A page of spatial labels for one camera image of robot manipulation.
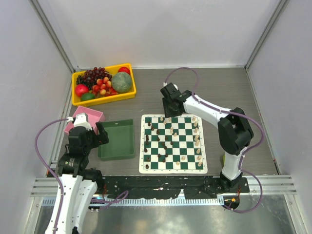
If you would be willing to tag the green white chess board mat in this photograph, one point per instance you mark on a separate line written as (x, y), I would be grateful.
(173, 145)

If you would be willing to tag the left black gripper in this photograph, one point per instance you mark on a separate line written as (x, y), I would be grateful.
(101, 138)

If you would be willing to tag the red yellow cherry bunch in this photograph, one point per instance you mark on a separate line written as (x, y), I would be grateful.
(103, 88)

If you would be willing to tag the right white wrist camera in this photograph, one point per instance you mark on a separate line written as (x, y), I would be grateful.
(165, 84)

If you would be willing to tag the white slotted cable duct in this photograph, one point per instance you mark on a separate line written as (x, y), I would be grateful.
(179, 201)

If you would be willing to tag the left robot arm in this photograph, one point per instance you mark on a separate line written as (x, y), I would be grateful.
(76, 183)

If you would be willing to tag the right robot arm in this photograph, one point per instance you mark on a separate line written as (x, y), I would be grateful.
(234, 131)

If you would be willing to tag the green pear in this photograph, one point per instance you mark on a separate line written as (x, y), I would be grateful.
(223, 160)

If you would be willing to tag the green melon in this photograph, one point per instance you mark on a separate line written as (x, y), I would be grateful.
(122, 82)

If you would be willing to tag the green plastic tray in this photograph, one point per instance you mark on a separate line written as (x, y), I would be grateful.
(121, 145)

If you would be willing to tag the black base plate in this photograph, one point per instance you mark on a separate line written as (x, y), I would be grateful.
(167, 187)

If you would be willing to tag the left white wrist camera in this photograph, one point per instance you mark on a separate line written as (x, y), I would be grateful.
(80, 120)

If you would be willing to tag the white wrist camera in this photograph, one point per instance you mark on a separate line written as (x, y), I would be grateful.
(165, 84)
(80, 120)

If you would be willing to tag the red apple front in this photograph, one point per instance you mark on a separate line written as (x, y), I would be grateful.
(80, 90)

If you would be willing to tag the yellow plastic fruit bin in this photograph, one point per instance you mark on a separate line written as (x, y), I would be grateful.
(101, 100)

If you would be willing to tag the green lime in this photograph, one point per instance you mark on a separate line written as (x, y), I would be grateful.
(87, 97)

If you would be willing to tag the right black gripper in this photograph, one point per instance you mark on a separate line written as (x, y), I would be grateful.
(167, 113)

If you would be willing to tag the red apple back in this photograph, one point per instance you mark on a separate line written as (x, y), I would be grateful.
(125, 70)

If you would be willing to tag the dark purple grape bunch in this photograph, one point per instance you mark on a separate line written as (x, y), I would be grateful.
(89, 78)

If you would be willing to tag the red apple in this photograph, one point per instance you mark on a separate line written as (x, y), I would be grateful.
(125, 70)
(80, 90)

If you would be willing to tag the pink plastic box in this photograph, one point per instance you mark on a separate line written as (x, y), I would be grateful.
(93, 117)

